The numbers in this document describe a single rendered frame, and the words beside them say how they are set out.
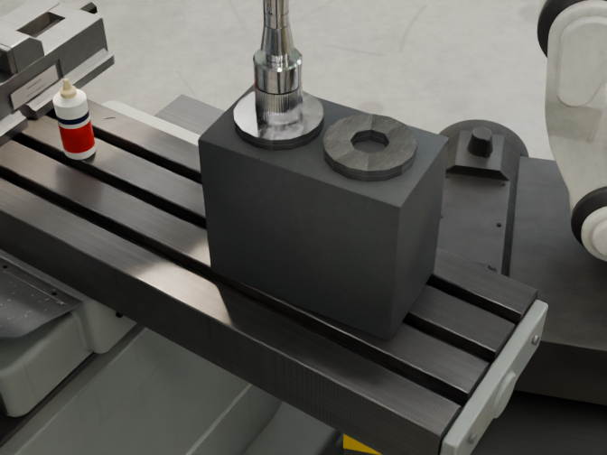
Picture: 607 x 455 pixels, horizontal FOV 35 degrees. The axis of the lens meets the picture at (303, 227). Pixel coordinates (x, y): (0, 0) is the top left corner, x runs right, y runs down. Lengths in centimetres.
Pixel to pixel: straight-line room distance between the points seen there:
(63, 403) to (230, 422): 50
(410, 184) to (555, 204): 89
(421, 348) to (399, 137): 22
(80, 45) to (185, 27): 197
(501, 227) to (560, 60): 41
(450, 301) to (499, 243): 60
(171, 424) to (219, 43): 191
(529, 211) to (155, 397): 73
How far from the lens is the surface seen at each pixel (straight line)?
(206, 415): 163
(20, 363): 118
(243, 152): 93
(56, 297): 118
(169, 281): 108
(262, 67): 91
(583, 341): 155
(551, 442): 163
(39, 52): 133
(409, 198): 89
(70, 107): 121
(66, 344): 123
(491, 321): 104
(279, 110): 93
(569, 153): 151
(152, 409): 147
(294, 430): 185
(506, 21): 341
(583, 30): 133
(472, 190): 174
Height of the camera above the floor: 170
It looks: 43 degrees down
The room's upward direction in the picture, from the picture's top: 1 degrees counter-clockwise
